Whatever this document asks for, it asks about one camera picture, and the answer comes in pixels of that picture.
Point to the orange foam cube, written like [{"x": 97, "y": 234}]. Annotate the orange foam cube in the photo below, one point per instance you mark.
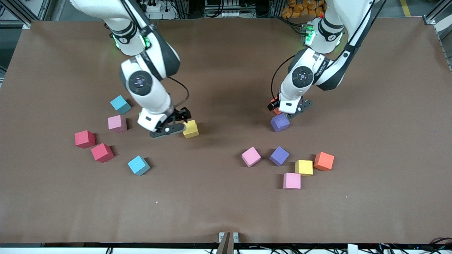
[
  {"x": 323, "y": 161},
  {"x": 277, "y": 112}
]

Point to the purple foam cube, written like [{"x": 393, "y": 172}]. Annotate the purple foam cube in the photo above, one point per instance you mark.
[
  {"x": 279, "y": 156},
  {"x": 280, "y": 123}
]

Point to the aluminium frame post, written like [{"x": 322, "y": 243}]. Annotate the aluminium frame post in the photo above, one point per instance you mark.
[
  {"x": 183, "y": 8},
  {"x": 274, "y": 7}
]

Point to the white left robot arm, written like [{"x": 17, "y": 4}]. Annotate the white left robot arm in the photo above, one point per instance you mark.
[{"x": 303, "y": 76}]

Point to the light blue foam cube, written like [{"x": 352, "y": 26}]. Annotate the light blue foam cube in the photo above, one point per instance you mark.
[
  {"x": 138, "y": 165},
  {"x": 120, "y": 104}
]

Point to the white equipment box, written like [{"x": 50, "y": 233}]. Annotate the white equipment box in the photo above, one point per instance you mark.
[{"x": 226, "y": 14}]

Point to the yellow foam cube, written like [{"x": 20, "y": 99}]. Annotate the yellow foam cube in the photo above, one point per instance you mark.
[
  {"x": 304, "y": 167},
  {"x": 191, "y": 129}
]

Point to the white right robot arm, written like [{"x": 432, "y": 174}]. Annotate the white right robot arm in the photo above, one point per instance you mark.
[{"x": 141, "y": 83}]

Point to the bag of orange items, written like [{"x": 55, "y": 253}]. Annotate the bag of orange items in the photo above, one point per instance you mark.
[{"x": 300, "y": 8}]

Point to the red foam cube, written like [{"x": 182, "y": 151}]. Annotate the red foam cube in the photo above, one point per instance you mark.
[
  {"x": 102, "y": 152},
  {"x": 84, "y": 139}
]

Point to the white tag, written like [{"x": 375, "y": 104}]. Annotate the white tag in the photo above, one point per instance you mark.
[{"x": 352, "y": 249}]

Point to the pink foam cube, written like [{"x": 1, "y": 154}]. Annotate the pink foam cube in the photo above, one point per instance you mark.
[
  {"x": 117, "y": 123},
  {"x": 251, "y": 156},
  {"x": 292, "y": 180}
]

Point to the brown table cover sheet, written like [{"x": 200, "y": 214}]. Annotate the brown table cover sheet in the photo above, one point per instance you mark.
[{"x": 226, "y": 211}]

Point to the metal mount bracket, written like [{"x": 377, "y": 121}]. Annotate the metal mount bracket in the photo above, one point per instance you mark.
[{"x": 229, "y": 243}]

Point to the white power strip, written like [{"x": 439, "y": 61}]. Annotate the white power strip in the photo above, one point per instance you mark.
[{"x": 155, "y": 7}]

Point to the aluminium frame corner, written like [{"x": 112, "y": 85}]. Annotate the aluminium frame corner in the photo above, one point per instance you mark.
[
  {"x": 17, "y": 10},
  {"x": 436, "y": 16}
]

